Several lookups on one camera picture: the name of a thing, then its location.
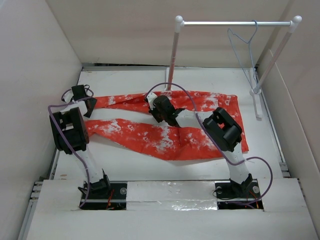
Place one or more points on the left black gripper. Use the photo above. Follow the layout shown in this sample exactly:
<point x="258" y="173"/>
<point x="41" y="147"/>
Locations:
<point x="93" y="102"/>

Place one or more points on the red white patterned trousers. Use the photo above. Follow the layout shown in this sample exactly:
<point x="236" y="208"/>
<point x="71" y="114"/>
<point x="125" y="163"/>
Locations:
<point x="166" y="142"/>

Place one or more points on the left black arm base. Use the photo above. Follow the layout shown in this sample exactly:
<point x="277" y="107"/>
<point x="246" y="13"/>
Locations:
<point x="113" y="197"/>

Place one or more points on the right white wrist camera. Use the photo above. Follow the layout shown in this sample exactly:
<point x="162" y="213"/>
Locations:
<point x="150" y="97"/>

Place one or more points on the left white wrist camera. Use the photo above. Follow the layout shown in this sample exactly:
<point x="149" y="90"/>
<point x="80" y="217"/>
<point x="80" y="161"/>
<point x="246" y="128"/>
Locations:
<point x="67" y="97"/>

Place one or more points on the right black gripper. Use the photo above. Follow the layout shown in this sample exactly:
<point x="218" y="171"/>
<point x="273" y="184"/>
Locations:
<point x="153" y="112"/>

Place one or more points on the silver foil tape strip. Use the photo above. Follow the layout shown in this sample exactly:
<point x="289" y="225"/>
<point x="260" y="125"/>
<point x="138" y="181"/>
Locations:
<point x="171" y="196"/>

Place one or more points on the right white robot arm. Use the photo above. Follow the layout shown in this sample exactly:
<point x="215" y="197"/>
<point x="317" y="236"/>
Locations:
<point x="218" y="125"/>

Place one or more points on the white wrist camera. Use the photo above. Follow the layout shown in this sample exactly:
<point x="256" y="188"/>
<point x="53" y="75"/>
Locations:
<point x="67" y="97"/>
<point x="150" y="97"/>

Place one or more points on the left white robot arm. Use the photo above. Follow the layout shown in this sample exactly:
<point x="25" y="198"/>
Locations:
<point x="71" y="136"/>

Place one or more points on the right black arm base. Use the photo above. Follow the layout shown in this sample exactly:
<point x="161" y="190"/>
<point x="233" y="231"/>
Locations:
<point x="232" y="196"/>

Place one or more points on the white clothes rack frame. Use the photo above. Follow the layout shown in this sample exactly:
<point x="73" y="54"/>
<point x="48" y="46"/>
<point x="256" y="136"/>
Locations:
<point x="255" y="82"/>

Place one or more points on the blue wire hanger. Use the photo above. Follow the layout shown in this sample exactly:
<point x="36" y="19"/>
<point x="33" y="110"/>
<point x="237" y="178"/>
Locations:
<point x="248" y="42"/>

